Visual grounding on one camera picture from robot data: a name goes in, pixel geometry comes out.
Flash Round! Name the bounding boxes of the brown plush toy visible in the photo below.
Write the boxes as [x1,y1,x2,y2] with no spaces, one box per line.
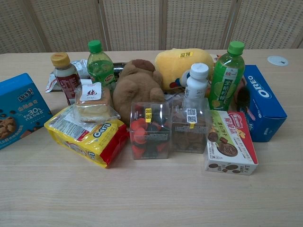
[112,59,166,125]

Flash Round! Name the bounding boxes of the white plastic bottle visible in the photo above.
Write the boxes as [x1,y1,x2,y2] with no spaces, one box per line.
[183,62,209,105]

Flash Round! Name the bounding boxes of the red drink bottle yellow cap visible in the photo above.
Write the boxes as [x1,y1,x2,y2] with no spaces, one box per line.
[51,52,82,106]

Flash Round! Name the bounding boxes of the small green soda bottle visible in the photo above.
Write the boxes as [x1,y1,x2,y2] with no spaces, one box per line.
[86,40,116,88]

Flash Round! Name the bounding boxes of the blue Oreo box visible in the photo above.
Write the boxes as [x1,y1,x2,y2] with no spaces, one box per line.
[240,64,288,143]

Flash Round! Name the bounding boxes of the yellow plush toy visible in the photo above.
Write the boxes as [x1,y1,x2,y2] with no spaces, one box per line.
[154,48,215,91]

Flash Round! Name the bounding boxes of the red white chocolate biscuit box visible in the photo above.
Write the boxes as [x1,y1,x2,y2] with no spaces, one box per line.
[204,110,258,176]

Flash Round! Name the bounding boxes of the woven folding screen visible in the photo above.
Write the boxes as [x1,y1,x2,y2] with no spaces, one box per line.
[0,0,303,55]

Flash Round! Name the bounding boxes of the black snack package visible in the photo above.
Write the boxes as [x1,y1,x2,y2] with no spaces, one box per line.
[112,62,126,82]

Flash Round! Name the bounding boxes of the blue chocolate chip cookie box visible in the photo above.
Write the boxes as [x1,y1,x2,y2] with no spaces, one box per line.
[0,72,53,150]

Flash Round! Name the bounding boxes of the clear box red black candies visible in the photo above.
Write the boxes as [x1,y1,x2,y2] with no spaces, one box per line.
[129,101,172,160]

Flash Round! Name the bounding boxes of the yellow Lupo snack bag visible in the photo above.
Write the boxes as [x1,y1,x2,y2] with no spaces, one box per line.
[44,105,130,169]

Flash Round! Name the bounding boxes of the round grey table grommet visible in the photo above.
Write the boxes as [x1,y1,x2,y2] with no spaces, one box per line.
[267,55,290,66]

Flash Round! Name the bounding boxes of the tall green tea bottle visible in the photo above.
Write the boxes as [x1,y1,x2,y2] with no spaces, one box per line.
[209,40,246,112]

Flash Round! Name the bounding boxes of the clear wrapped bread slice pack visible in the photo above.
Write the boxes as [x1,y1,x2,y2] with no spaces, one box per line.
[72,82,121,123]

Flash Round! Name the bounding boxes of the clear box brown cookies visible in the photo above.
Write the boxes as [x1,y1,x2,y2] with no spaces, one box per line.
[170,97,213,155]

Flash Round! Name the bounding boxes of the silver white snack wrapper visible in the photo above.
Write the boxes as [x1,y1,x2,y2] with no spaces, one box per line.
[45,59,91,93]

